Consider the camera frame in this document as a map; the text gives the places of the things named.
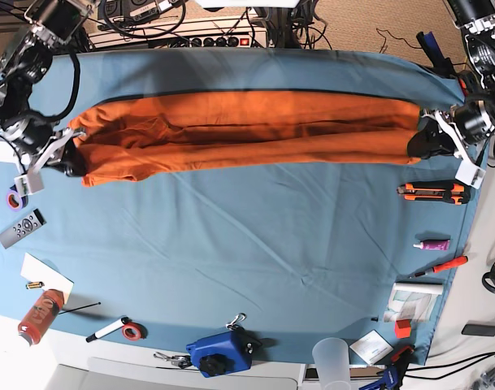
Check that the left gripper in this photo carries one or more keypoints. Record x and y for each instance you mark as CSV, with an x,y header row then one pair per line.
x,y
462,132

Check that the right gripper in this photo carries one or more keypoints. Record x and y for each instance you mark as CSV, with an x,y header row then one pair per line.
x,y
38,146

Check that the orange t-shirt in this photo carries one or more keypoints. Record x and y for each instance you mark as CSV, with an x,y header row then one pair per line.
x,y
134,139

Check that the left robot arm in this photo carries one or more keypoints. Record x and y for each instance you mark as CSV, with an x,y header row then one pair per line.
x,y
475,21

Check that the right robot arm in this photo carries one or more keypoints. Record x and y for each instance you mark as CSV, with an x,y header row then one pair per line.
x,y
28,57

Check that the orange black utility knife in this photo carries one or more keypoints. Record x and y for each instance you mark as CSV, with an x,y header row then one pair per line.
x,y
447,191

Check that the purple tape roll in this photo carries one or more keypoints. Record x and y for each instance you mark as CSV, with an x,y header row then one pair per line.
x,y
14,200

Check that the grey remote control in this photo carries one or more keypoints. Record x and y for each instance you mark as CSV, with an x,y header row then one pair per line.
x,y
22,228

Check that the orange black clamp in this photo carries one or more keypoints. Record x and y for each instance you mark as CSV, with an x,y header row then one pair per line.
x,y
468,82

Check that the white rectangular box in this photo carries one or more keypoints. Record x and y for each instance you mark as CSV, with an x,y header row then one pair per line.
x,y
7,154

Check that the purple tube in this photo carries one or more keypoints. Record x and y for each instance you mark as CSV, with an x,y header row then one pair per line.
x,y
441,245

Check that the white paper sheet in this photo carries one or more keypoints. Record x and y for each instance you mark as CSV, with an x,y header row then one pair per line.
x,y
34,270

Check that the AA battery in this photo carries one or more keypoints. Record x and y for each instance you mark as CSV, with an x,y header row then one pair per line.
x,y
34,285

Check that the blue table cloth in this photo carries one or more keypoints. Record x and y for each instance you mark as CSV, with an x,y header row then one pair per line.
x,y
305,250

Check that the thin black rod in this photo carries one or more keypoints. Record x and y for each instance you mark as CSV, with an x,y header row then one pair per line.
x,y
80,308

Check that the red drink can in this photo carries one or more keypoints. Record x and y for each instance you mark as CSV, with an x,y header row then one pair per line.
x,y
44,311

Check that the white marker pen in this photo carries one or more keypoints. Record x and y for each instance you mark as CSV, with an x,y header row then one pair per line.
x,y
108,329

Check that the red tape roll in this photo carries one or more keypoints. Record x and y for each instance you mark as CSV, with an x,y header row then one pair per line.
x,y
133,331

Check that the small red cube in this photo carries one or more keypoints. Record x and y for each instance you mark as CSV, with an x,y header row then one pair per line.
x,y
402,328

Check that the black power brick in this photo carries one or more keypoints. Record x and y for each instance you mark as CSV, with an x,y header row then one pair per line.
x,y
474,328

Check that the white card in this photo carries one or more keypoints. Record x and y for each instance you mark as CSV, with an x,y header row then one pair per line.
x,y
371,348

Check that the silver key clip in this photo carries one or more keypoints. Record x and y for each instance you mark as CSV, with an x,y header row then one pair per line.
x,y
179,361

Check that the silver carabiner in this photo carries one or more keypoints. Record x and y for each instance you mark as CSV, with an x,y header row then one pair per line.
x,y
236,322

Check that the clear plastic cup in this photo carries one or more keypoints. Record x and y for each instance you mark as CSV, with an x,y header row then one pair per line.
x,y
331,358

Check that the blue spring clamp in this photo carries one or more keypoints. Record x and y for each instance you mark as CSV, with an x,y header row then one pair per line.
x,y
393,375

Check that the blue plastic clamp block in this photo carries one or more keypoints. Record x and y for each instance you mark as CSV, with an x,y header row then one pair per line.
x,y
224,353

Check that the red handled screwdriver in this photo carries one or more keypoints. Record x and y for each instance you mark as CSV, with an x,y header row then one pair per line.
x,y
456,262

